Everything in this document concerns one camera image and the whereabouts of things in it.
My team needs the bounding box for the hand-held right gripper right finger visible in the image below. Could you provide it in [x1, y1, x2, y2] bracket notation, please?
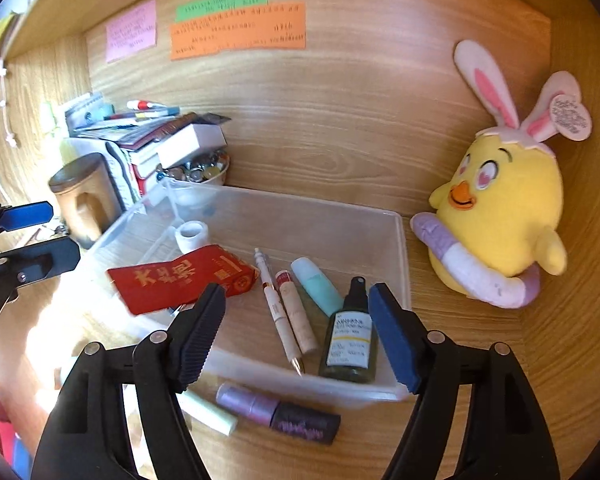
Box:
[367, 282, 561, 480]

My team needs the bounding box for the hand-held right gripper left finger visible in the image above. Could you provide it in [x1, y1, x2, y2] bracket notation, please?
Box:
[31, 282, 227, 480]

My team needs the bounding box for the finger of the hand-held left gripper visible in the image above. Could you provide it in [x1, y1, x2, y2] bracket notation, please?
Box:
[0, 236, 82, 287]
[0, 201, 56, 246]

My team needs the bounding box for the dark green spray bottle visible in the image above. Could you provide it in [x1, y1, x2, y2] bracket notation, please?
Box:
[318, 276, 378, 385]

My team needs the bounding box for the red packet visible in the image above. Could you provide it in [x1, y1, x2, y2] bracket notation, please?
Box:
[106, 243, 261, 317]

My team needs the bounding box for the pale green tube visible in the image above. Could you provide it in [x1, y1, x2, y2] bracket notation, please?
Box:
[177, 390, 240, 437]

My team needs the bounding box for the teal tube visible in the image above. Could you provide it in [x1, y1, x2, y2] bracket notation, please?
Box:
[291, 256, 346, 318]

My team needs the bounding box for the beige concealer tube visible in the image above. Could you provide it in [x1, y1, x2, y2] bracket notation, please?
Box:
[274, 269, 320, 356]

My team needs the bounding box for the white tape roll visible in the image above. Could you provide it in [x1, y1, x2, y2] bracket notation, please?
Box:
[175, 220, 210, 252]

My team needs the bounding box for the purple black spray bottle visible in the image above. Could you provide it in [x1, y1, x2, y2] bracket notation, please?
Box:
[216, 381, 342, 447]

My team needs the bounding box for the clear plastic storage box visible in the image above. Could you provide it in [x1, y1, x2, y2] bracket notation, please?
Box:
[87, 177, 413, 403]

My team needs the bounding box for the brown mug with lid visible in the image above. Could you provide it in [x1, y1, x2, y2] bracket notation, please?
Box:
[48, 152, 126, 250]

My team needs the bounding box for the pale green bottle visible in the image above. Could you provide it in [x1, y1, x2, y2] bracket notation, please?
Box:
[42, 101, 66, 141]

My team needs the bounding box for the grey notebook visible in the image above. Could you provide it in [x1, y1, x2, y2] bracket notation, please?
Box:
[64, 92, 106, 133]

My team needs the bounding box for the stack of books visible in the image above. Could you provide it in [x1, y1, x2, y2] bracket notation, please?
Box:
[75, 110, 231, 206]

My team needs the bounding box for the red white marker pen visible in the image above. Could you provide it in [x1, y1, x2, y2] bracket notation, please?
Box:
[126, 100, 181, 113]

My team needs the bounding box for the bowl of metal clips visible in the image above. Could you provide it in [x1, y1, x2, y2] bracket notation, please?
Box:
[157, 150, 231, 187]

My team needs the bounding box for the white box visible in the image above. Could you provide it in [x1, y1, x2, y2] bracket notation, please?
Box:
[156, 123, 228, 168]

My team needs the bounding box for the yellow chick plush toy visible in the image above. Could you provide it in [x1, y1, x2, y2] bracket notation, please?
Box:
[411, 39, 593, 310]

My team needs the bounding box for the pink sticky note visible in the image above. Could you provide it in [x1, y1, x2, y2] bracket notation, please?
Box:
[105, 0, 158, 64]

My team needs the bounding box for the orange sticky note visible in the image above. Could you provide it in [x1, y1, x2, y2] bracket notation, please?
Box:
[169, 1, 307, 62]

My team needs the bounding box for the green sticky note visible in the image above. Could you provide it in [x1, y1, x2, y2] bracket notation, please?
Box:
[175, 0, 269, 23]

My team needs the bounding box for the white cable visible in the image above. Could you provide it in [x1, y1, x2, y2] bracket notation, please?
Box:
[0, 57, 21, 148]

